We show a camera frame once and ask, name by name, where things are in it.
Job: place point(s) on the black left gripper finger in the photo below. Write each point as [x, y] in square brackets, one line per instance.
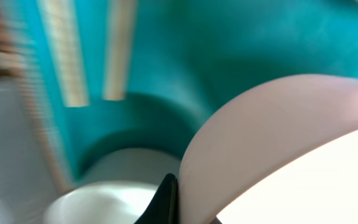
[163, 208]

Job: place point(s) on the grey bowl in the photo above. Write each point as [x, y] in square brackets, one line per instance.
[117, 189]

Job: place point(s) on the pink bowl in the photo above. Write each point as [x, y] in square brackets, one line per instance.
[258, 132]

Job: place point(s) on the grey dishwasher rack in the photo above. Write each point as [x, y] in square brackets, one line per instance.
[26, 185]

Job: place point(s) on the teal serving tray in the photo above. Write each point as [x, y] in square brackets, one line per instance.
[188, 59]

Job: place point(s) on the right wooden chopstick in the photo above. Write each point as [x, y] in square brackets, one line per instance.
[119, 38]

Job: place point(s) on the wooden chopstick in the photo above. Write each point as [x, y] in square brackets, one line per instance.
[61, 28]
[119, 38]

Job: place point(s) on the left wooden chopstick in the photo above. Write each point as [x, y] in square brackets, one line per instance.
[61, 28]

